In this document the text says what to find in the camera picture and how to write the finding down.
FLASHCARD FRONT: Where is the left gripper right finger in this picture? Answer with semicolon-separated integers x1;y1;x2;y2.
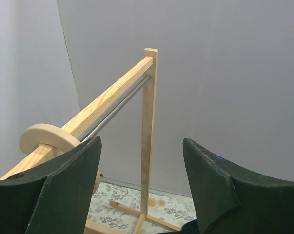
182;138;294;234

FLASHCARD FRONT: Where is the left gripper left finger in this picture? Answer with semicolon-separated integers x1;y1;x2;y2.
0;136;102;234

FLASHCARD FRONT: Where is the cream hanger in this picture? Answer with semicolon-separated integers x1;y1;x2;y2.
18;123;102;195

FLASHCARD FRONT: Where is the navy tank top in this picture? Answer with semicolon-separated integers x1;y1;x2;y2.
178;219;200;234

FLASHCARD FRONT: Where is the wooden clothes rack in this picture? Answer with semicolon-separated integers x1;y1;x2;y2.
0;47;181;234

